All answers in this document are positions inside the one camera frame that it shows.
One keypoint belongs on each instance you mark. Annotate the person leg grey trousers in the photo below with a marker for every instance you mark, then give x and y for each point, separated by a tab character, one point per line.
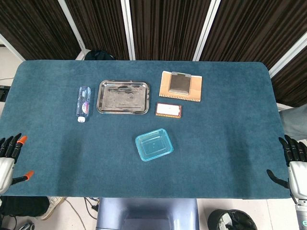
295	122

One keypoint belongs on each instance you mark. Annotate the clear plastic water bottle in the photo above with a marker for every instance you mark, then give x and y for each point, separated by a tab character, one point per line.
83	103

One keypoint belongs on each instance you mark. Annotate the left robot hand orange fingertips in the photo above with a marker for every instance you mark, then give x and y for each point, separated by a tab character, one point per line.
6	167

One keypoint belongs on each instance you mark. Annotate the dark ribbed partition panel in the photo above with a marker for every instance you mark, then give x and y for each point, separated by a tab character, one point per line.
292	81
165	28
249	28
36	26
100	26

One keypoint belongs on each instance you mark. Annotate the red bordered card box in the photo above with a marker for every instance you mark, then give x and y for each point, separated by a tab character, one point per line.
168	110

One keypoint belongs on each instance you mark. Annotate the black bag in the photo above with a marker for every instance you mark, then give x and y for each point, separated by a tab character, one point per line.
98	55

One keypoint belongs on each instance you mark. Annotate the person leg black trousers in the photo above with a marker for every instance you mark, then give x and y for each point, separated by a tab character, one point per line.
21	206

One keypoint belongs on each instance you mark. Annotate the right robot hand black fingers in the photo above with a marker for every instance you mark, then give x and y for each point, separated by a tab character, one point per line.
298	177

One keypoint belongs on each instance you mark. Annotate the blue plastic container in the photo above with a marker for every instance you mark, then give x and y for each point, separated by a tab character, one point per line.
154	144

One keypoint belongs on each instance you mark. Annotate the white shoe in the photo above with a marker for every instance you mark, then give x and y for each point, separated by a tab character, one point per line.
52	206

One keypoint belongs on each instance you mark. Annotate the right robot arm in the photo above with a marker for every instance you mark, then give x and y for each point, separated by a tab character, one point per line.
301	213

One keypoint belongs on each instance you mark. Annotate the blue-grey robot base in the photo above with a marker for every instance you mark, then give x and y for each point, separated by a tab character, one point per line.
146	213

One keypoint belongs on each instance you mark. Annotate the dark grey flat device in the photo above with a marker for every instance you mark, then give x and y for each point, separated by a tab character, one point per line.
180	83

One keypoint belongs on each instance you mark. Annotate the tan spiral notebook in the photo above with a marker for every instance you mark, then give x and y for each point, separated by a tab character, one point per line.
196	88

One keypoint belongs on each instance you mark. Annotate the black trash bin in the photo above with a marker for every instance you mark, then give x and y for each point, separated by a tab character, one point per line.
231	219

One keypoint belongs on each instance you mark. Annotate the blue table cloth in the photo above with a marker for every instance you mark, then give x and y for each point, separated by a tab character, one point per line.
216	148

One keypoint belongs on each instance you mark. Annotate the stainless steel tray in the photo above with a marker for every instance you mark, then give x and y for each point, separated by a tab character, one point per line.
123	97

